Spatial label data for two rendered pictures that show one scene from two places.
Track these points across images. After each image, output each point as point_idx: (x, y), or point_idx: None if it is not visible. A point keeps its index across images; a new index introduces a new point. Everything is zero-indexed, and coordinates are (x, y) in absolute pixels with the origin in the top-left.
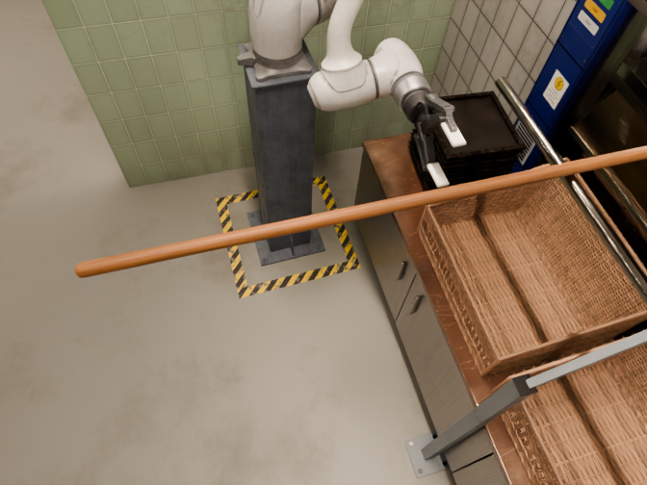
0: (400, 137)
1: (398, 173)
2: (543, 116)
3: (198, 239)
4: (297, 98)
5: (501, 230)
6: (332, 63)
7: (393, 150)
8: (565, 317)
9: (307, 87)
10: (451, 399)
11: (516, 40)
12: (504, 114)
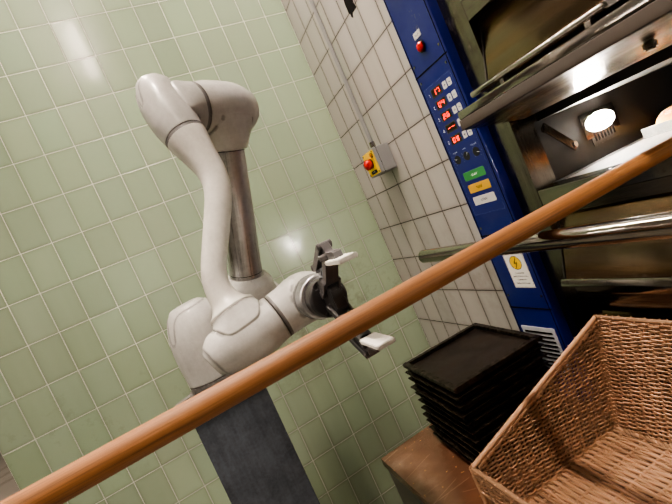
0: (422, 432)
1: (435, 470)
2: (535, 304)
3: None
4: (253, 420)
5: (618, 462)
6: (215, 310)
7: (419, 449)
8: None
9: (202, 354)
10: None
11: (464, 278)
12: (496, 328)
